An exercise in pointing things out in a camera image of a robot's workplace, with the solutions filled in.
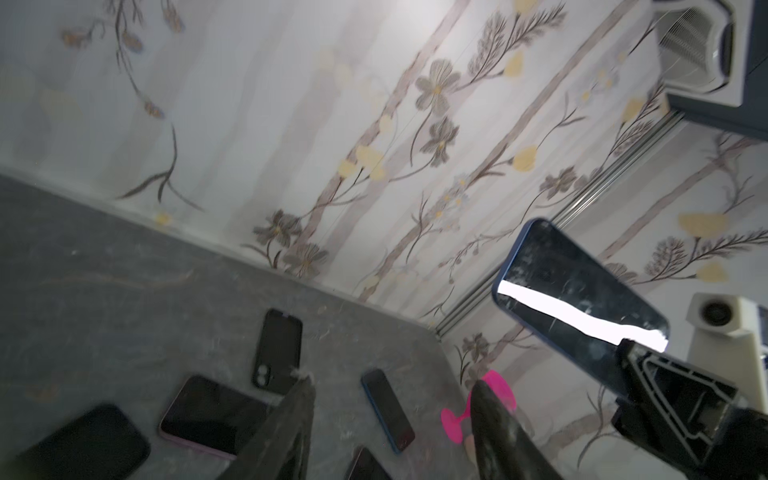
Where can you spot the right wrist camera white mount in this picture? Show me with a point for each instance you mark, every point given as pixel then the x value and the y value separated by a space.
pixel 730 341

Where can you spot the purple-edged phone centre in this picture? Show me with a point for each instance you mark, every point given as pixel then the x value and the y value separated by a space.
pixel 212 417

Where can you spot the purple-edged phone right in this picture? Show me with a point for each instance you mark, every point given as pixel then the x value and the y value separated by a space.
pixel 366 467

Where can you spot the black case upper centre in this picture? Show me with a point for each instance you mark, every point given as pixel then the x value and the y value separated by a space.
pixel 278 352

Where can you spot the blue-edged phone upper right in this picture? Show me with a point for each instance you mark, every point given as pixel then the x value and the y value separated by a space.
pixel 388 410

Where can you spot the clear jar with cork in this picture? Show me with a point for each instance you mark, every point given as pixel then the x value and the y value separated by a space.
pixel 470 449

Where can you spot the black phone case left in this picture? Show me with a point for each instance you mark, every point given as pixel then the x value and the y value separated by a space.
pixel 103 443

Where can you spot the pink plastic goblet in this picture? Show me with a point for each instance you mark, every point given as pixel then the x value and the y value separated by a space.
pixel 495 392

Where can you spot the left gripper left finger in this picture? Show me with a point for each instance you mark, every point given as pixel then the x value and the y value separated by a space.
pixel 280 448

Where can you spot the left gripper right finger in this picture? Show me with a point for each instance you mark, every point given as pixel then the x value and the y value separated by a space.
pixel 505 451

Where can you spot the blue-edged phone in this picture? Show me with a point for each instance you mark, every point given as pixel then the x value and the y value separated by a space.
pixel 572 303
pixel 388 410

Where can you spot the purple-edged phone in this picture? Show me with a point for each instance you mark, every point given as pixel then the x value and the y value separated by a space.
pixel 212 417
pixel 366 467

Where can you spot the blue-edged phone front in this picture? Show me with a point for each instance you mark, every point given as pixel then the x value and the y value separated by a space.
pixel 572 303

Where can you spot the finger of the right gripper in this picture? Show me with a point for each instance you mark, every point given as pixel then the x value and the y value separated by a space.
pixel 672 410

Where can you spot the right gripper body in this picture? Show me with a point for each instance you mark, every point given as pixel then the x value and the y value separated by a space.
pixel 728 441

